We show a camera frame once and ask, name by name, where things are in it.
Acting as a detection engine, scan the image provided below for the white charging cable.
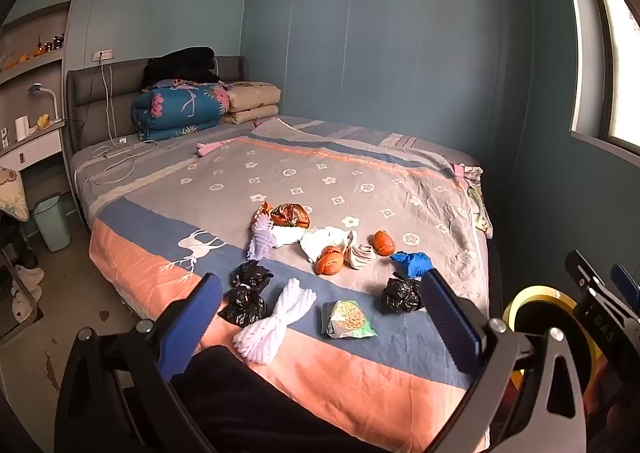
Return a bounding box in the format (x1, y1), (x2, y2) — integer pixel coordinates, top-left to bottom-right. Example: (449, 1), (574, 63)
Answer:
(92, 60), (161, 184)

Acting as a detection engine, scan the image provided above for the person's right hand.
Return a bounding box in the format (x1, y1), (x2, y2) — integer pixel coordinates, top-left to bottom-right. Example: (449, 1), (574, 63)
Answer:
(585, 365), (640, 439)

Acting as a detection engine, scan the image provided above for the white desk lamp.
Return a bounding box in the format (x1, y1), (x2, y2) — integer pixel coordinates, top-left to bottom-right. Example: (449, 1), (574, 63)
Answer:
(27, 83), (61, 125)

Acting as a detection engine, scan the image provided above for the black clothes pile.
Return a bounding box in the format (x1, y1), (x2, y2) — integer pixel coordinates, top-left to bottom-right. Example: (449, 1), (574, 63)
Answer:
(141, 47), (221, 86)

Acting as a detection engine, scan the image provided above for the pink cloth strip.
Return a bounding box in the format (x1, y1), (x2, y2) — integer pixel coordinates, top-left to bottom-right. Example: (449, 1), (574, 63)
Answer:
(196, 138), (231, 156)

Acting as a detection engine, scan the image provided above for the black plastic bag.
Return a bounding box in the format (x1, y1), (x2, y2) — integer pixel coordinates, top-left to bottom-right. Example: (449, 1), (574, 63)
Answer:
(230, 260), (275, 291)
(217, 288), (268, 326)
(381, 273), (423, 315)

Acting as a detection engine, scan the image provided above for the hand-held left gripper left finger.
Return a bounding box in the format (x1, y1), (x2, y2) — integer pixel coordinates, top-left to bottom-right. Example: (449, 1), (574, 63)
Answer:
(55, 273), (223, 453)

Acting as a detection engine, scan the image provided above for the orange red snack wrapper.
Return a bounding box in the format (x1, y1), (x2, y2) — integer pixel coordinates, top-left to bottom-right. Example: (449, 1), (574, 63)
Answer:
(256, 202), (312, 230)

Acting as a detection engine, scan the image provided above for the window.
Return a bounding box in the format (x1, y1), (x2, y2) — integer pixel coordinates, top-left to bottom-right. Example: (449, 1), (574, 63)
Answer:
(570, 0), (640, 156)

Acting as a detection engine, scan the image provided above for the beige folded quilt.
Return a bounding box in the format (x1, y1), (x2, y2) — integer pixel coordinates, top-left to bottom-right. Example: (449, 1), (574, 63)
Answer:
(222, 82), (282, 125)

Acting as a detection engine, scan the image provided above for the green snack packet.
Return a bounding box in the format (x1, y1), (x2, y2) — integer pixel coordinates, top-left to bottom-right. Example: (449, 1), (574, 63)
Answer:
(321, 299), (378, 340)

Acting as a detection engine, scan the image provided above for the person's black clothing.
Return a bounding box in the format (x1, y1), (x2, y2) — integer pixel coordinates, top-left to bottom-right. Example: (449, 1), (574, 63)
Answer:
(170, 345), (401, 453)

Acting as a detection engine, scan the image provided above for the light green waste bin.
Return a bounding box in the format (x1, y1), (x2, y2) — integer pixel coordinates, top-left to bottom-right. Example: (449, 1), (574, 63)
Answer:
(31, 192), (72, 252)

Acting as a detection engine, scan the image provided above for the floral cloth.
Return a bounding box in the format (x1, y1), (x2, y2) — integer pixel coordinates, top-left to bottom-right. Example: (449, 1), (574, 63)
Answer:
(452, 163), (493, 239)

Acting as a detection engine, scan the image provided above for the printed cloth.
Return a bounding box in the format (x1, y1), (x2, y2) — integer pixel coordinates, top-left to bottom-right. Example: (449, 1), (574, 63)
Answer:
(0, 166), (36, 223)

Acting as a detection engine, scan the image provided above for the blue floral folded quilt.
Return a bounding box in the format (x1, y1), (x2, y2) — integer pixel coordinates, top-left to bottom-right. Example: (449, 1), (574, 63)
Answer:
(132, 80), (231, 143)

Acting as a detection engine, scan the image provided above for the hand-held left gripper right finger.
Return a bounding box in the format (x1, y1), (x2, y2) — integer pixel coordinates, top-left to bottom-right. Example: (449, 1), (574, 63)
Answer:
(420, 267), (588, 453)

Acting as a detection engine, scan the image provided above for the bed with patterned sheet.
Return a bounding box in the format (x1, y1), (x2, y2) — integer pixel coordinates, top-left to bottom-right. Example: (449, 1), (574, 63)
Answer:
(70, 116), (493, 453)

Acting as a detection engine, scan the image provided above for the grey wall shelf unit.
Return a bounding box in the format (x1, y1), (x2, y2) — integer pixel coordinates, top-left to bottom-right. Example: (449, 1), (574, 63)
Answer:
(0, 0), (72, 161)

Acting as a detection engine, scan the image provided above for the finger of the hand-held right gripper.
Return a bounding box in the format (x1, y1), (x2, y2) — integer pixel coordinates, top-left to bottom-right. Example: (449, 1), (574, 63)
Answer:
(611, 263), (640, 306)
(566, 250), (608, 304)

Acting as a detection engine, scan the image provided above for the black bin with yellow rim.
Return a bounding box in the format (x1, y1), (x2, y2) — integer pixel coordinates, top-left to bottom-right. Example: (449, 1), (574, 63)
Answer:
(502, 285), (601, 396)

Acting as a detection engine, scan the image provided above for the white slipper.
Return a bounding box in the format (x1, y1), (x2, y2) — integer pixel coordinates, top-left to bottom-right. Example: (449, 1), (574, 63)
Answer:
(11, 289), (42, 320)
(14, 265), (45, 290)

